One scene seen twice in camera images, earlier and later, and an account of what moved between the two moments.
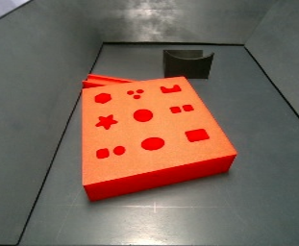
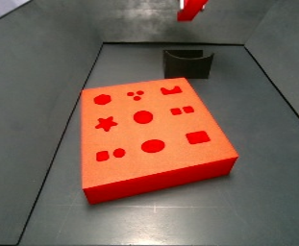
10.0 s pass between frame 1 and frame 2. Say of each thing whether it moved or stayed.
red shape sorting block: stayed
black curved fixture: stayed
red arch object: moved
